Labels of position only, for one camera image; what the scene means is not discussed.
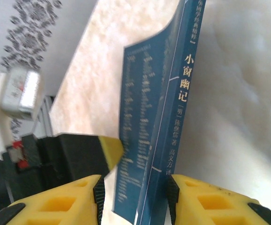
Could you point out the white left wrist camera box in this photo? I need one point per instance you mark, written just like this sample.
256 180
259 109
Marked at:
20 93

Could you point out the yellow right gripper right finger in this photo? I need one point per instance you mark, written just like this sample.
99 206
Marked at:
219 206

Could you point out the blue paperback book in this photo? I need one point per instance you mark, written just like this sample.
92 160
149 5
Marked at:
163 117

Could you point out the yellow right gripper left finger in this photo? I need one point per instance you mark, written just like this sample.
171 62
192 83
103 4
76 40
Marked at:
55 206

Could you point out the aluminium table edge rail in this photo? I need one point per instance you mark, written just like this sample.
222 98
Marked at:
44 117

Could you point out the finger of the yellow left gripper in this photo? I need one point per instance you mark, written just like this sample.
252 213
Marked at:
113 151

